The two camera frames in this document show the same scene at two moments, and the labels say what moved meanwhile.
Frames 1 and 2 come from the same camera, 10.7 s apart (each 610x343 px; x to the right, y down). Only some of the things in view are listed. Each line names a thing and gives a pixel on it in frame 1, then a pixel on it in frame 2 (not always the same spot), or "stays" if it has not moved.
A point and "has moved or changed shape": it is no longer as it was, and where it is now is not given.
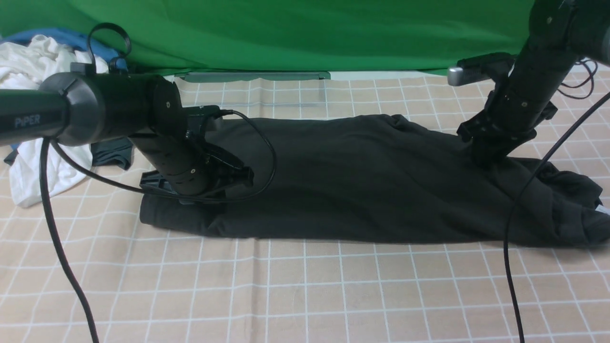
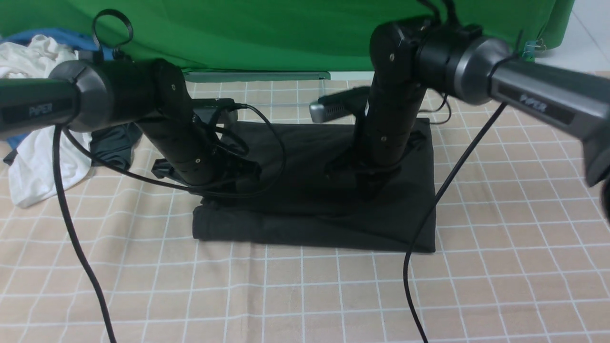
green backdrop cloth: [288, 35] stays
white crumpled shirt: [30, 62] stays
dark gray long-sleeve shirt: [364, 177] has moved or changed shape
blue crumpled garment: [118, 60] stays
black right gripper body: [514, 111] to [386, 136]
